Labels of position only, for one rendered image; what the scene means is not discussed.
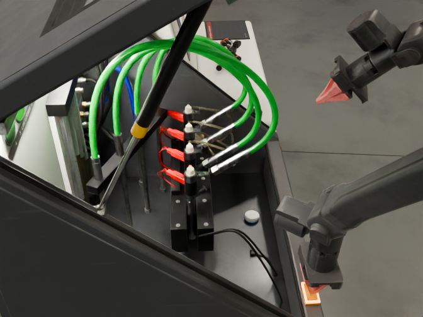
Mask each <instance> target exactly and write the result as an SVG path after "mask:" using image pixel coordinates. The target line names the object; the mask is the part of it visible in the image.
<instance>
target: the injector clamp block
mask: <svg viewBox="0 0 423 317"><path fill-rule="evenodd" d="M173 140H174V141H179V142H180V151H181V152H184V141H182V140H180V139H173ZM207 158H208V148H207V147H203V153H196V165H199V164H201V163H202V161H204V160H205V159H207ZM184 172H185V170H184V162H183V161H181V160H180V173H181V174H183V175H184ZM200 172H208V168H207V169H206V168H204V169H202V170H200ZM202 186H205V187H206V191H205V192H204V193H202V194H201V195H199V196H198V197H196V198H195V199H196V206H195V211H196V233H197V239H198V251H199V252H202V251H214V235H209V236H200V237H199V235H201V234H205V233H211V232H214V223H213V208H212V192H211V183H210V176H203V177H197V188H200V187H202ZM180 193H181V194H180V195H173V196H172V195H171V224H170V231H171V249H173V250H174V251H176V252H187V251H188V234H189V233H188V206H187V199H188V198H186V194H185V189H184V184H182V183H180Z"/></svg>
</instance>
